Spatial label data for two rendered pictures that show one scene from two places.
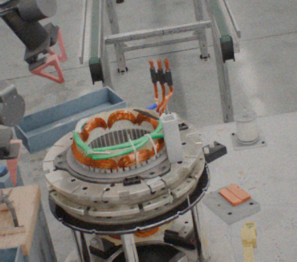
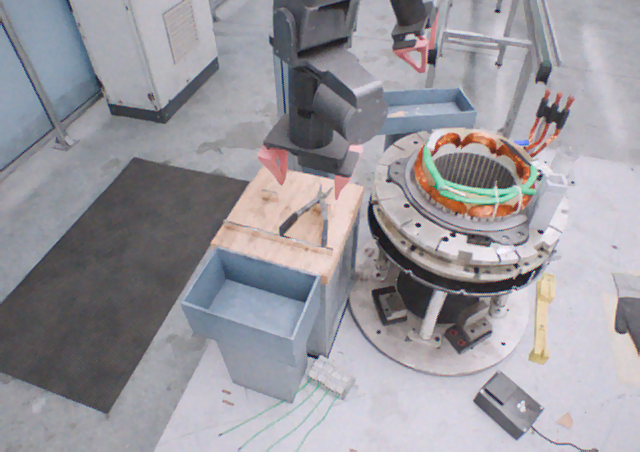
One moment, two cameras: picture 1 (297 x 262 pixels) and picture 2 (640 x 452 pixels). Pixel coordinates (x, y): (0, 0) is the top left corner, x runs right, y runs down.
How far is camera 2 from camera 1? 0.89 m
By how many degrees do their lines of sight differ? 21
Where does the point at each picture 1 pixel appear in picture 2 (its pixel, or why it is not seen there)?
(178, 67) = (477, 65)
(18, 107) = (377, 118)
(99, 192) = (435, 239)
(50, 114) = (395, 97)
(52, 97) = (384, 58)
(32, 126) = not seen: hidden behind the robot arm
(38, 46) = (411, 25)
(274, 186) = (576, 236)
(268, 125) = (578, 164)
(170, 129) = (553, 194)
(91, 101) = (439, 97)
